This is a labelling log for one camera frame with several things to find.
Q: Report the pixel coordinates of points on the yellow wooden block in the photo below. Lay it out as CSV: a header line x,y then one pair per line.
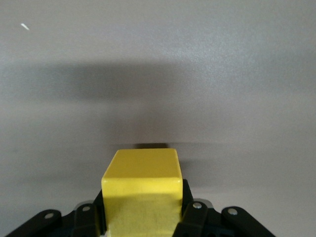
x,y
142,192

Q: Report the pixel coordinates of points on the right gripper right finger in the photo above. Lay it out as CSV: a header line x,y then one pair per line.
x,y
195,219

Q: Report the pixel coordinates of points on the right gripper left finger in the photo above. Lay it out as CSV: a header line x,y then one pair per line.
x,y
84,222

